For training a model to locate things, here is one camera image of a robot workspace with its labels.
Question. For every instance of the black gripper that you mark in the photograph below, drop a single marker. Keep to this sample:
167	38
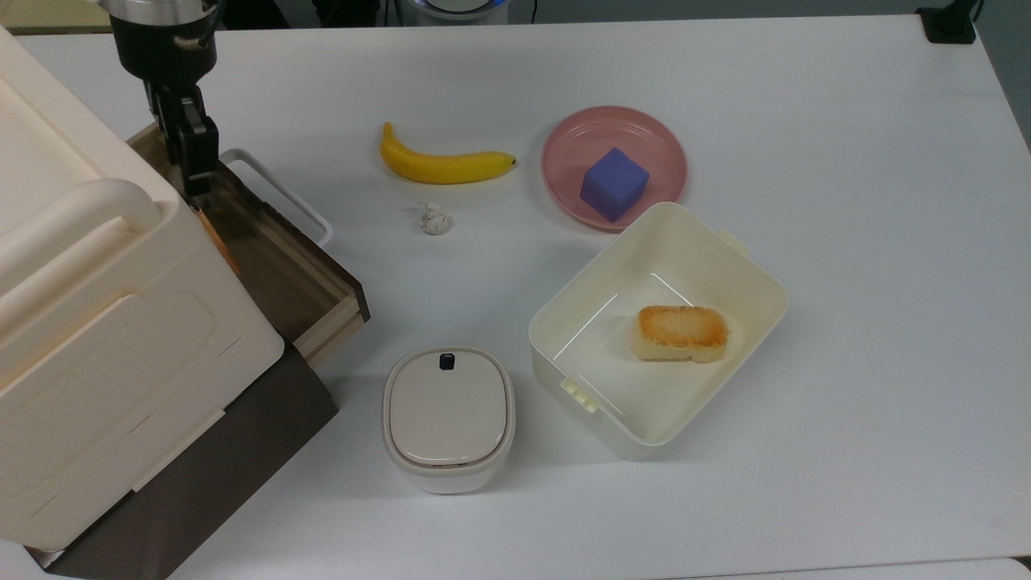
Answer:
161	48

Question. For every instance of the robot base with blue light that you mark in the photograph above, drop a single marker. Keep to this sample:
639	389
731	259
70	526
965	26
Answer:
455	6

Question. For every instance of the yellow toy banana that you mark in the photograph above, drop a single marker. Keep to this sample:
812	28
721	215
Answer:
443	167

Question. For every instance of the toasted bread toy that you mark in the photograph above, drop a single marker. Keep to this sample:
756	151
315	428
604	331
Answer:
681	332

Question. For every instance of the yellow wooden board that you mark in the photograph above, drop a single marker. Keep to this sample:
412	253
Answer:
48	14

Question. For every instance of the crumpled white paper ball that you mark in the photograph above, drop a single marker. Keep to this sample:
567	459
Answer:
435	220

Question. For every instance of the pink plastic plate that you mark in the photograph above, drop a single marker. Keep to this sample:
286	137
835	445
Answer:
572	153

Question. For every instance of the small cream lidded trash can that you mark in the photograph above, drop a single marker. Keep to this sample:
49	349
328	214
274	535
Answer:
448	419

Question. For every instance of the purple foam cube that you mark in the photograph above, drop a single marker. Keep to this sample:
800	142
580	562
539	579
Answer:
614	184

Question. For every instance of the cream open storage bin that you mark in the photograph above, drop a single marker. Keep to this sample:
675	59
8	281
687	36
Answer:
580	379

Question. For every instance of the black clamp stand base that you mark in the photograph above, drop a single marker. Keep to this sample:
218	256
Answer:
950	24

